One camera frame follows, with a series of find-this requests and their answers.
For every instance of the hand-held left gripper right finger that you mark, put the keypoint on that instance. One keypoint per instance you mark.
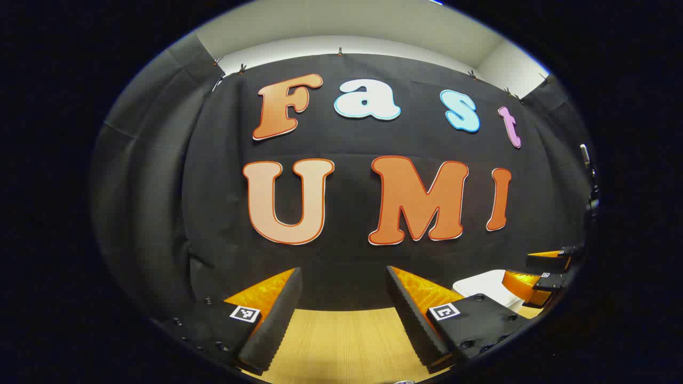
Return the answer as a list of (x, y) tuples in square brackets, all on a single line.
[(413, 320)]

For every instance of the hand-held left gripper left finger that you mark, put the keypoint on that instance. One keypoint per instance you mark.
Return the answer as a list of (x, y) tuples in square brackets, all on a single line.
[(275, 320)]

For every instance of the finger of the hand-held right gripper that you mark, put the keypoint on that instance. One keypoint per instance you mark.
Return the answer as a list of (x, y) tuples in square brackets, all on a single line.
[(549, 261), (533, 288)]

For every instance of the white desktop garbage bin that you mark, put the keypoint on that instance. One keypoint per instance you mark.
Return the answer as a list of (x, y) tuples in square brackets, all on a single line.
[(488, 285)]

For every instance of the wooden desktop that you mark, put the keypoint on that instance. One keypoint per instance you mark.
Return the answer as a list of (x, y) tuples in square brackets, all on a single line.
[(347, 346)]

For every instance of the black articulated stand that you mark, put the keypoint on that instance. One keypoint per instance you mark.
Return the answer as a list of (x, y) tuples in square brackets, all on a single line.
[(592, 202)]

